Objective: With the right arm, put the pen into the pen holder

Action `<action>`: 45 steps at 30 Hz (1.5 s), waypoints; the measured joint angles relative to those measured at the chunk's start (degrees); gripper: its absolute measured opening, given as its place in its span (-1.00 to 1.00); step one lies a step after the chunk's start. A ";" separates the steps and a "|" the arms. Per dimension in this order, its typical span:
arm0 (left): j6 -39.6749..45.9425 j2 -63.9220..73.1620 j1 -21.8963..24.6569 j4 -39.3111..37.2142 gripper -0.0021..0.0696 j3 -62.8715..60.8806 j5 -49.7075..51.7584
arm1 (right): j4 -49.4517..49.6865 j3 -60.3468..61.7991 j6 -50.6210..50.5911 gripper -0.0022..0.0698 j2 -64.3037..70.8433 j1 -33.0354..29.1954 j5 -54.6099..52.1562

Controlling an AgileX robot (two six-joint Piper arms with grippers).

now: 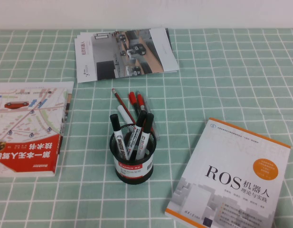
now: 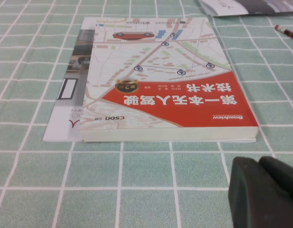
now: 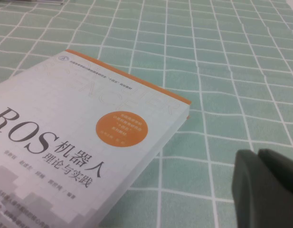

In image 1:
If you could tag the black whiteboard marker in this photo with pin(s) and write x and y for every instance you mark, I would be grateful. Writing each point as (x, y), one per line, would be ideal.
(115, 122)
(141, 117)
(149, 121)

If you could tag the white pen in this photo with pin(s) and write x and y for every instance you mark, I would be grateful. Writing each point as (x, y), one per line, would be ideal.
(124, 114)

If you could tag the white brochure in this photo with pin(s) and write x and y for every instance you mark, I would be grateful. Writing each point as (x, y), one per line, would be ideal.
(169, 35)

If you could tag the red pencil with eraser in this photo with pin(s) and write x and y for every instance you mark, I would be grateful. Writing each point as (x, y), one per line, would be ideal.
(120, 101)

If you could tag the brochure under red book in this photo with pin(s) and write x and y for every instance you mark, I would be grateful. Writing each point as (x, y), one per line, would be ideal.
(69, 104)

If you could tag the white ROS robot book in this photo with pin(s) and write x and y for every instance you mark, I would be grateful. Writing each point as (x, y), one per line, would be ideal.
(220, 154)

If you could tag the office photo brochure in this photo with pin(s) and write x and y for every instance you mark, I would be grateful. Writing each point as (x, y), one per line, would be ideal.
(106, 52)

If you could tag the black mesh pen holder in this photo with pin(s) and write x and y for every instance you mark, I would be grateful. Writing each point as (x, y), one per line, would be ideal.
(134, 175)

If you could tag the green checked tablecloth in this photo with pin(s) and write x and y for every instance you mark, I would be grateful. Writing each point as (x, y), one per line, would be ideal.
(208, 95)

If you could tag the red cap marker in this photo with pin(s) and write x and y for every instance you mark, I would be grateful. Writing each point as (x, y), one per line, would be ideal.
(132, 98)
(140, 101)

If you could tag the red map cover book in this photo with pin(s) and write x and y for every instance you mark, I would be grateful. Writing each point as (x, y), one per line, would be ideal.
(30, 152)

